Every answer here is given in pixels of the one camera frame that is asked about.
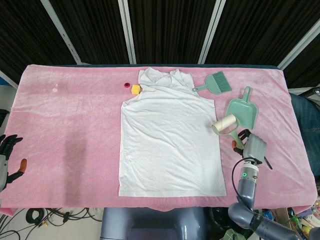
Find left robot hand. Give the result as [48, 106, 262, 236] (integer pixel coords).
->
[0, 134, 28, 192]

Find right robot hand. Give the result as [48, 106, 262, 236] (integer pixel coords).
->
[231, 129, 273, 171]

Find green lint roller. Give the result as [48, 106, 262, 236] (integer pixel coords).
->
[211, 114, 247, 151]

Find green hand brush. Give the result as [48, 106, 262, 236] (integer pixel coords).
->
[191, 71, 233, 95]

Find white shirt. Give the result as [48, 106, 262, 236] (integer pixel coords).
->
[117, 66, 228, 198]

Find green dustpan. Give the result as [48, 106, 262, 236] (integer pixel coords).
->
[223, 86, 259, 131]

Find blue fabric seat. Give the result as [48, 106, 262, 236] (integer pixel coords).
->
[289, 93, 320, 177]

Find pink fleece blanket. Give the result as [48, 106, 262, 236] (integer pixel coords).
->
[0, 63, 316, 213]

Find black bin bag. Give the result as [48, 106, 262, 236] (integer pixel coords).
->
[209, 206, 253, 238]

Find green cloth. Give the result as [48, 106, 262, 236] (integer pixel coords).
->
[221, 228, 251, 240]

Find colourful toy pile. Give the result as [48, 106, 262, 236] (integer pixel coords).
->
[294, 197, 320, 240]

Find grey-blue robot torso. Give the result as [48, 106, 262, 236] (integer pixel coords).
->
[99, 206, 208, 240]

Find black pleated curtain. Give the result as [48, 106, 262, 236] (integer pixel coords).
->
[0, 0, 320, 88]

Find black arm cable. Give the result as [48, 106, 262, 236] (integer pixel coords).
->
[231, 157, 253, 208]

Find black floor cable bundle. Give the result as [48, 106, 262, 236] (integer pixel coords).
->
[0, 207, 103, 240]

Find white frame post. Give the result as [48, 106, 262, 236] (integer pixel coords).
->
[276, 18, 320, 71]
[117, 0, 138, 65]
[0, 69, 19, 88]
[198, 0, 227, 65]
[44, 0, 83, 65]

